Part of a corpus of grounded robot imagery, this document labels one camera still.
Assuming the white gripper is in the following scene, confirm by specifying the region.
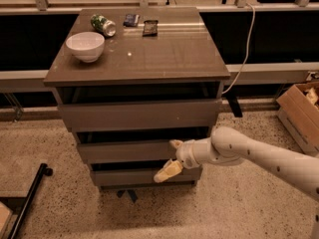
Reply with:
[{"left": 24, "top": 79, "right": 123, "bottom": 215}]
[{"left": 154, "top": 138, "right": 213, "bottom": 183}]

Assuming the grey drawer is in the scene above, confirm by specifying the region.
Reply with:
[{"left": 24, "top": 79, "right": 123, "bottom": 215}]
[
  {"left": 58, "top": 100, "right": 221, "bottom": 131},
  {"left": 77, "top": 140, "right": 176, "bottom": 164},
  {"left": 91, "top": 166, "right": 202, "bottom": 187}
]

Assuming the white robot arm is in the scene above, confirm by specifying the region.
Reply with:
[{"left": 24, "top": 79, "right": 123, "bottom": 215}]
[{"left": 154, "top": 126, "right": 319, "bottom": 201}]

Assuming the grey drawer cabinet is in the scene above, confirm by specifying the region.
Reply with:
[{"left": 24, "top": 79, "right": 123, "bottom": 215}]
[{"left": 43, "top": 6, "right": 231, "bottom": 195}]

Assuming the black metal stand leg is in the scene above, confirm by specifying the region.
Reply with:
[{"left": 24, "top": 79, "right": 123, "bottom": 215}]
[{"left": 7, "top": 163, "right": 53, "bottom": 239}]

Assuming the cardboard box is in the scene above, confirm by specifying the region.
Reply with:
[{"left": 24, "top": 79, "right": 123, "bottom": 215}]
[{"left": 277, "top": 82, "right": 319, "bottom": 156}]

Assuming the white ceramic bowl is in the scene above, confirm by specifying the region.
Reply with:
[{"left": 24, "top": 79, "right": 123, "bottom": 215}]
[{"left": 66, "top": 32, "right": 105, "bottom": 63}]

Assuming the blue snack packet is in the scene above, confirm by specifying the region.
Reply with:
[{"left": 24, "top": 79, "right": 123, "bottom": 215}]
[{"left": 123, "top": 14, "right": 140, "bottom": 27}]

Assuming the green soda can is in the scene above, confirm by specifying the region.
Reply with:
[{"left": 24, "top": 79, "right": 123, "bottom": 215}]
[{"left": 91, "top": 14, "right": 116, "bottom": 37}]

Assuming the grey metal rail shelf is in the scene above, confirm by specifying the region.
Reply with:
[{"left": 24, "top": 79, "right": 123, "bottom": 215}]
[{"left": 0, "top": 62, "right": 319, "bottom": 93}]

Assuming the white power cable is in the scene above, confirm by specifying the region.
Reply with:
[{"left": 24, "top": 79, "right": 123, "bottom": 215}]
[{"left": 220, "top": 3, "right": 256, "bottom": 96}]

